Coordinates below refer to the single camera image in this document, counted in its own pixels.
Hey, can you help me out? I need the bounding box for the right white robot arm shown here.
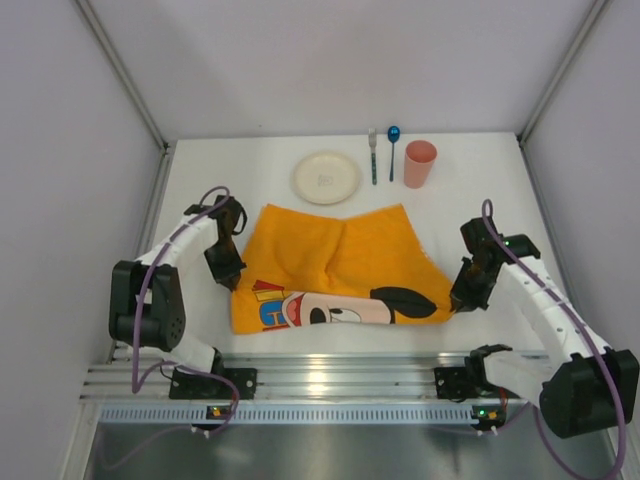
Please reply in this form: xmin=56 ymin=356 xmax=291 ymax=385
xmin=450 ymin=217 xmax=639 ymax=439

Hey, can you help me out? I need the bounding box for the orange cartoon mouse towel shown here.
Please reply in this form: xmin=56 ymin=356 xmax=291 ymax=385
xmin=231 ymin=205 xmax=453 ymax=334

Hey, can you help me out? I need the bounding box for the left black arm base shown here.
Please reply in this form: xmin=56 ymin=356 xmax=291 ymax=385
xmin=169 ymin=368 xmax=257 ymax=400

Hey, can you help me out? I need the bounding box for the blue metallic spoon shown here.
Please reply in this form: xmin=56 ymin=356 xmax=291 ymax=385
xmin=387 ymin=125 xmax=401 ymax=182

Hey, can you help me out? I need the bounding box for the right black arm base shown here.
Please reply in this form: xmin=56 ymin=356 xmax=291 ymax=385
xmin=434 ymin=344 xmax=512 ymax=408

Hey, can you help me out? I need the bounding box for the pink plastic cup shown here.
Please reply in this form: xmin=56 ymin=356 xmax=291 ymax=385
xmin=404 ymin=140 xmax=438 ymax=189

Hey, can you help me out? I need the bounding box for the aluminium mounting rail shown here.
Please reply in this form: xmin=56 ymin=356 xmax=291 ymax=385
xmin=80 ymin=353 xmax=465 ymax=402

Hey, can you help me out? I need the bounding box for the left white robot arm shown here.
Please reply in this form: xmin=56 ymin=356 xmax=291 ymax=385
xmin=109 ymin=195 xmax=247 ymax=383

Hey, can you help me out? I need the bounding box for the perforated grey cable duct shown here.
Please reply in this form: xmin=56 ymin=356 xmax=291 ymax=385
xmin=99 ymin=402 xmax=504 ymax=425

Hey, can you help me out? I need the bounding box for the fork with teal handle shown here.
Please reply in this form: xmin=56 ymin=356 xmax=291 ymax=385
xmin=368 ymin=128 xmax=377 ymax=185

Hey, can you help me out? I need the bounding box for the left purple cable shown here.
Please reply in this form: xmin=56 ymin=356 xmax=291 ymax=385
xmin=97 ymin=186 xmax=241 ymax=471

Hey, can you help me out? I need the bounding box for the cream round plate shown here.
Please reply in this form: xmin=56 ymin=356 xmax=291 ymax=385
xmin=291 ymin=151 xmax=362 ymax=205

